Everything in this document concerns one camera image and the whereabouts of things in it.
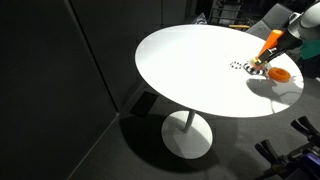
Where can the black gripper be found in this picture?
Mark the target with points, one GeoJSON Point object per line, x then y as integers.
{"type": "Point", "coordinates": [288, 43]}

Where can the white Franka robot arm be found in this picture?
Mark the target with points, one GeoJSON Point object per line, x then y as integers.
{"type": "Point", "coordinates": [310, 23]}

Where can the orange peg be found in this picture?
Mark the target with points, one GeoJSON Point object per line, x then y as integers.
{"type": "Point", "coordinates": [271, 40]}

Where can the grey chair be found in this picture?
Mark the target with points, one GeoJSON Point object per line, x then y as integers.
{"type": "Point", "coordinates": [271, 16]}

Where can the wooden armrest bar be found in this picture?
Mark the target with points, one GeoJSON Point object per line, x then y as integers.
{"type": "Point", "coordinates": [239, 26]}

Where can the black office chair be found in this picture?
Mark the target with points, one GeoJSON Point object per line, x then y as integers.
{"type": "Point", "coordinates": [310, 68]}

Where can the grey metal rack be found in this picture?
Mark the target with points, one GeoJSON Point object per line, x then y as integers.
{"type": "Point", "coordinates": [230, 13]}

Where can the white table pedestal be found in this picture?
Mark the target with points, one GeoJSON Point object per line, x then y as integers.
{"type": "Point", "coordinates": [186, 140]}

